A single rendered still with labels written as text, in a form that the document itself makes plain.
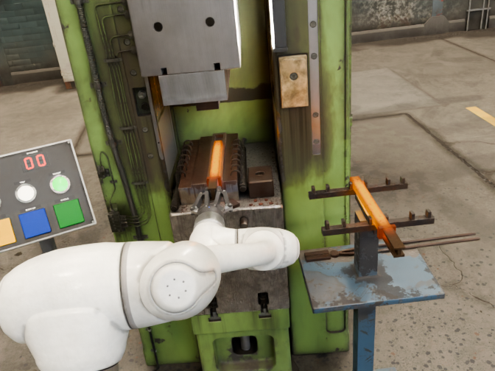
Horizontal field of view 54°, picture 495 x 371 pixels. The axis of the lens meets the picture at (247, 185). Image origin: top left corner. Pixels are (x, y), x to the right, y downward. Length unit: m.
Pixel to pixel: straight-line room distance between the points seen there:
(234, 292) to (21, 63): 6.49
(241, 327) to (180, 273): 1.28
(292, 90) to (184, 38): 0.40
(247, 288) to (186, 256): 1.13
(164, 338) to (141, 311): 1.57
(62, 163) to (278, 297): 0.88
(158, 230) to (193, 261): 1.25
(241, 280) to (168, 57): 0.81
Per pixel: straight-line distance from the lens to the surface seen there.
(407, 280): 1.63
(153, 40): 1.51
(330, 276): 1.62
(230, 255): 1.03
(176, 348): 2.33
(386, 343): 2.43
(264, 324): 1.94
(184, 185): 1.68
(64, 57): 7.08
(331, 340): 2.31
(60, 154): 1.63
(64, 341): 0.75
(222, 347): 2.09
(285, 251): 1.27
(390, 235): 1.33
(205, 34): 1.48
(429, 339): 2.48
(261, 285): 1.81
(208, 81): 1.51
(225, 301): 1.86
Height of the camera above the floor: 1.74
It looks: 28 degrees down
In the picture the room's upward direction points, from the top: 6 degrees counter-clockwise
